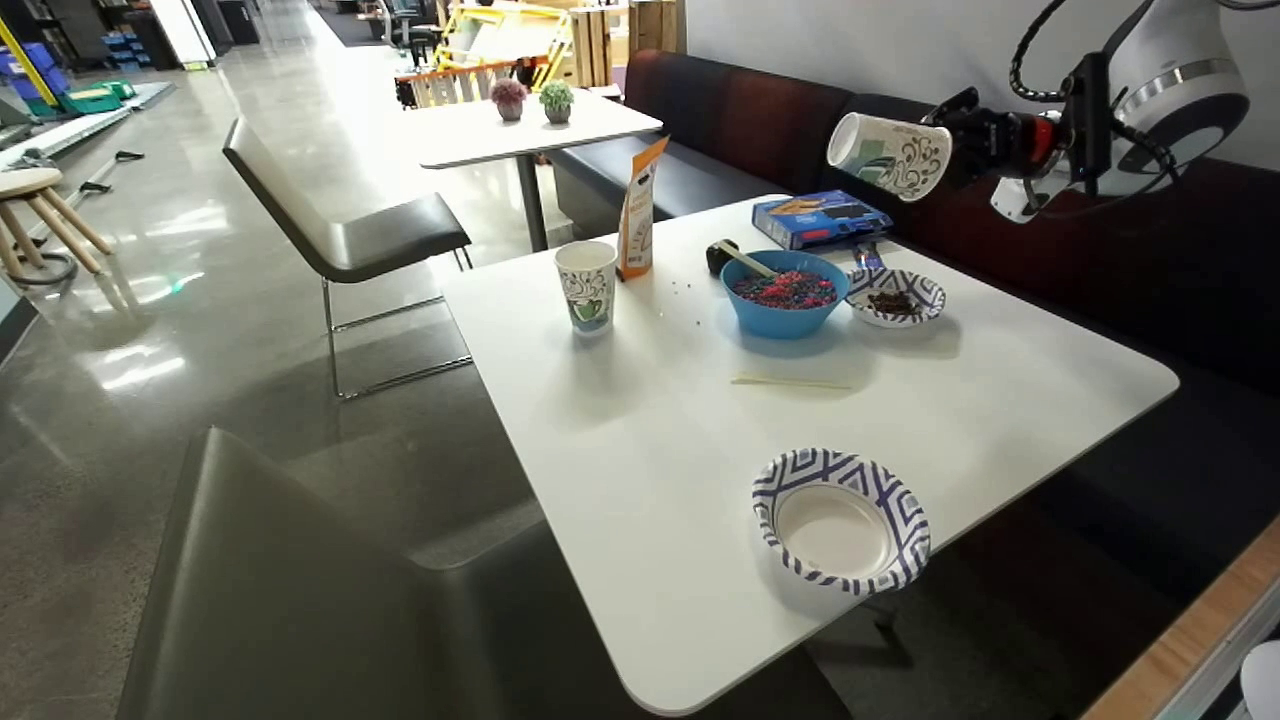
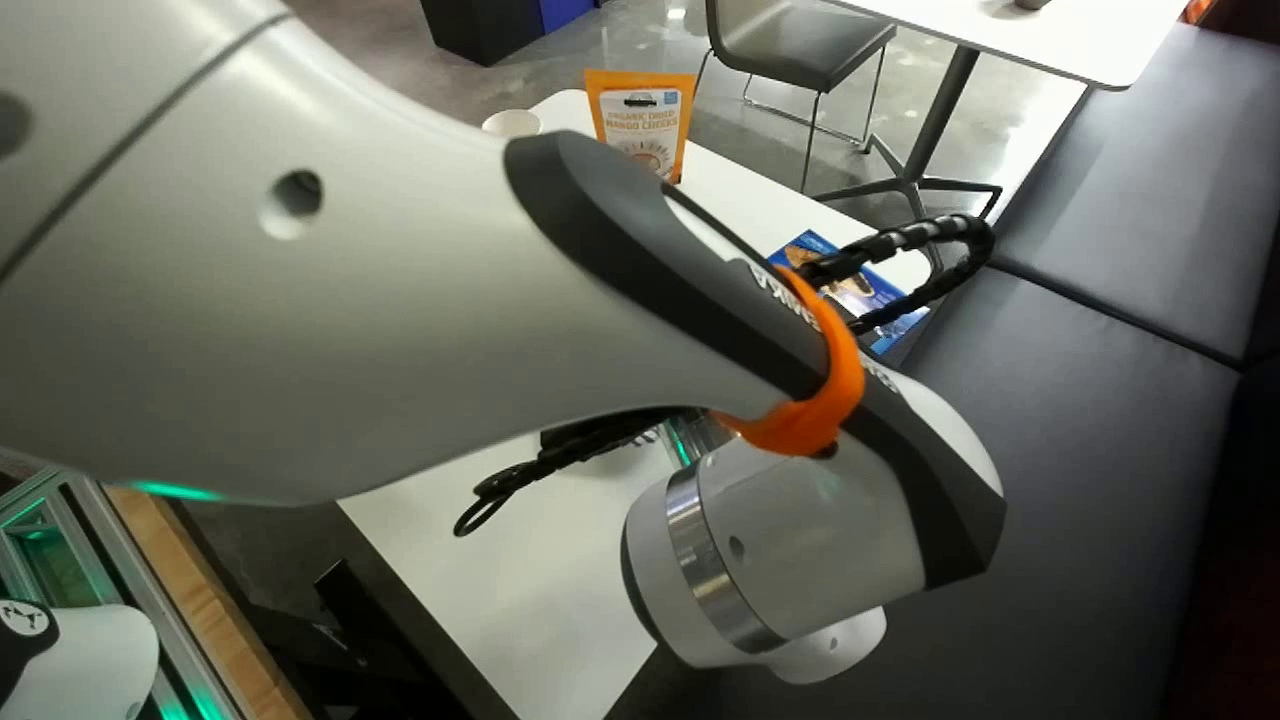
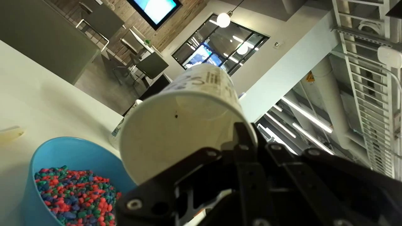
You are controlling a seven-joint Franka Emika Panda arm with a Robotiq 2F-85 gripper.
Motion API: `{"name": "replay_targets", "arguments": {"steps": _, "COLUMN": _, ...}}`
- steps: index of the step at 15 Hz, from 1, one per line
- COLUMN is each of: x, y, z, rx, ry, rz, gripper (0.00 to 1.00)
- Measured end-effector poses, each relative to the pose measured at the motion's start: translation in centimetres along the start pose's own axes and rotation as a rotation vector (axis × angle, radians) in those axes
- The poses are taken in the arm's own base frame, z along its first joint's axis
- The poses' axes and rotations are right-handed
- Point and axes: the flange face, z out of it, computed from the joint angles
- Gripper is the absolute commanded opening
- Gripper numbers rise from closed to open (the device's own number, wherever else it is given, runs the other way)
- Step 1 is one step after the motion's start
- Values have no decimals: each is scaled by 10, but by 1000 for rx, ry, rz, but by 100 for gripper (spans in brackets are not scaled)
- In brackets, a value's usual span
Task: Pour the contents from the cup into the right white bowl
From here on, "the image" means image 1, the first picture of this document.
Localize small white table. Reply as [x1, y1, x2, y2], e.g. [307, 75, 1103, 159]
[402, 86, 667, 255]

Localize yellow frame structure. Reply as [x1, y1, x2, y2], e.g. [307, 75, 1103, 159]
[433, 0, 577, 70]

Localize patterned white paper cup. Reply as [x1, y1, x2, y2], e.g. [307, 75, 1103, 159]
[825, 108, 955, 207]
[551, 235, 624, 338]

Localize long white planks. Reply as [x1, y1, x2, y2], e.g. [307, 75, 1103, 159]
[0, 81, 177, 172]

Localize black seat metal chair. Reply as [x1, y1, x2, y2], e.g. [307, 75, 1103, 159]
[222, 113, 476, 403]

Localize grey upholstered chair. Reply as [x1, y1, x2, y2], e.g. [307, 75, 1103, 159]
[116, 424, 632, 720]

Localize patterned paper bowl with raisins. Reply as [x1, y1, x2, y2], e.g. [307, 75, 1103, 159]
[844, 263, 953, 337]

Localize maroon pot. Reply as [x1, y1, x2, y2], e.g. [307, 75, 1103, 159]
[489, 70, 532, 128]

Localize wooden crate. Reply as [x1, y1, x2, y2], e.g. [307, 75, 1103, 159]
[569, 0, 693, 90]

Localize dark bench backrest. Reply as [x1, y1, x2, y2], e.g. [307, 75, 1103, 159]
[620, 47, 1280, 403]

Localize white rounded object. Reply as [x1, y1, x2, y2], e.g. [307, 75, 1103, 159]
[1238, 634, 1280, 720]

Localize dark bench seat cushion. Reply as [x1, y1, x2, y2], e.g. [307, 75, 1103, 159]
[551, 128, 784, 222]
[933, 355, 1280, 720]

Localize wooden slatted chair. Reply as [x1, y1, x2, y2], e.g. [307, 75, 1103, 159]
[394, 57, 518, 113]

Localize white upright panel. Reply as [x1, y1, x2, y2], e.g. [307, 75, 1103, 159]
[144, 0, 222, 70]

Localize blue cardboard box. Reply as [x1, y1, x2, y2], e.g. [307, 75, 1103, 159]
[749, 189, 896, 255]

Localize blue plastic bowl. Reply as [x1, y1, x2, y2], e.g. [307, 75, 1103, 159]
[718, 242, 857, 343]

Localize green pot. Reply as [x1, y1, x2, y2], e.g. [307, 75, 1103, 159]
[538, 75, 579, 132]

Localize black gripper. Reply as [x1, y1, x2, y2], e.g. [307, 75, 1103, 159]
[930, 83, 1082, 185]

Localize green floor object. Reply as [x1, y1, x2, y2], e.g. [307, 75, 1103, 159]
[55, 75, 137, 115]

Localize grey metal rail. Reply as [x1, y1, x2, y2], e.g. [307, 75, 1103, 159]
[1157, 582, 1280, 720]

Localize pale stick in bowl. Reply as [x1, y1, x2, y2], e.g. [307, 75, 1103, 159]
[726, 242, 791, 284]

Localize wooden ledge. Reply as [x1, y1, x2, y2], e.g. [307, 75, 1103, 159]
[1077, 516, 1280, 720]

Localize wooden stool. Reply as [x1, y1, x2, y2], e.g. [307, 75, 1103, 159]
[0, 162, 137, 303]

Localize empty patterned paper bowl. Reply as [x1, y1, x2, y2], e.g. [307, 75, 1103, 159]
[749, 442, 938, 599]

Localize wrist mounted camera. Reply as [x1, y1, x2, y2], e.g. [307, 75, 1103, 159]
[987, 172, 1055, 229]

